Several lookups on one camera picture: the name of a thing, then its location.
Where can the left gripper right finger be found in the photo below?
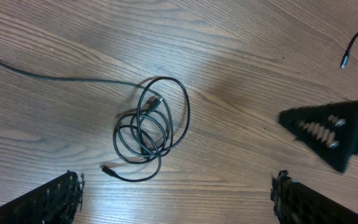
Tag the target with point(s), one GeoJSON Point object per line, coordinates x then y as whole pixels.
{"type": "Point", "coordinates": [295, 203]}

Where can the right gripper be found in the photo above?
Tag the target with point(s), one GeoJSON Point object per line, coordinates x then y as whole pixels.
{"type": "Point", "coordinates": [331, 130]}

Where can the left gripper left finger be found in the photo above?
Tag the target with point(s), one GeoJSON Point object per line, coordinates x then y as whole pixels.
{"type": "Point", "coordinates": [56, 201]}

